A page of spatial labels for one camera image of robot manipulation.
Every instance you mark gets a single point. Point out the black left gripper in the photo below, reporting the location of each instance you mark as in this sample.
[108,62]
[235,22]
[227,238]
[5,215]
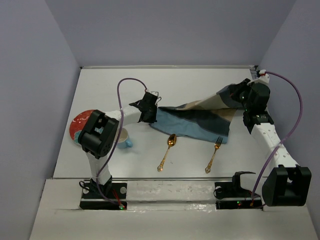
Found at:
[152,119]

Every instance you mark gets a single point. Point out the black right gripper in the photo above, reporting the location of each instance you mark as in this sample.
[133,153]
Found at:
[236,88]

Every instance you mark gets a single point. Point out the striped blue beige cloth placemat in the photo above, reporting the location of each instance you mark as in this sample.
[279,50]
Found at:
[206,119]

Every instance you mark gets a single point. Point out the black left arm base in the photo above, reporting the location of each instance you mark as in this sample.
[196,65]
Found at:
[114,197]

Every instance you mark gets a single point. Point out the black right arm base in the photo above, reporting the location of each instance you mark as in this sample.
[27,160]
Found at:
[231,196]

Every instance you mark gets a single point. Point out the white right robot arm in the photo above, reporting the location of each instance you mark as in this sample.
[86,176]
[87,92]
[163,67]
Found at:
[281,181]

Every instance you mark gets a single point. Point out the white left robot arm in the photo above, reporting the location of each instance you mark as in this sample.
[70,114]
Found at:
[100,135]

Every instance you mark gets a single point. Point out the gold spoon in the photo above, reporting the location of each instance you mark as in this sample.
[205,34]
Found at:
[170,143]

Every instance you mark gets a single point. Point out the blue white mug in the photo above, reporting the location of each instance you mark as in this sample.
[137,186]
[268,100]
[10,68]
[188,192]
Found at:
[124,140]

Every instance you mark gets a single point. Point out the gold fork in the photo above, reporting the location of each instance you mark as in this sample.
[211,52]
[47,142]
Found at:
[217,145]

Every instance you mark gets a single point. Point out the red floral plate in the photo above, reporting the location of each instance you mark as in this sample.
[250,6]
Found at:
[77,125]

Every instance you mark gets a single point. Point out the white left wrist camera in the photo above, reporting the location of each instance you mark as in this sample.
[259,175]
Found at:
[156,93]

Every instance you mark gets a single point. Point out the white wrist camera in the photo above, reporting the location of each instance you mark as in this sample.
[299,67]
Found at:
[156,93]
[262,77]

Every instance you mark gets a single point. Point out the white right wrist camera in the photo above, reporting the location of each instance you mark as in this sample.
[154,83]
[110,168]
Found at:
[262,77]

